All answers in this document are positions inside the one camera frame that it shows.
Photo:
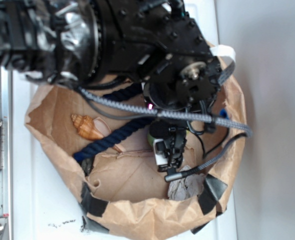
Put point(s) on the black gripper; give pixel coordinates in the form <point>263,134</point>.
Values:
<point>174,152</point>

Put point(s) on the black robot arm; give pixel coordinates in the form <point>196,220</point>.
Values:
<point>111,50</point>

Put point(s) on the brown paper bag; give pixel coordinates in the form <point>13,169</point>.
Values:
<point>125,195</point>

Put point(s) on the grey crumpled paper ball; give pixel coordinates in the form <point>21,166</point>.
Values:
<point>186,188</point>

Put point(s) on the orange spiral seashell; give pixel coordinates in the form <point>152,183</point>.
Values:
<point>89,128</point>

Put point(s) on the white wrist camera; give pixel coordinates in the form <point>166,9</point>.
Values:
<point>160,154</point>

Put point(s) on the aluminium extrusion rail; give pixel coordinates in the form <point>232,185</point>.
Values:
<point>0,155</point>

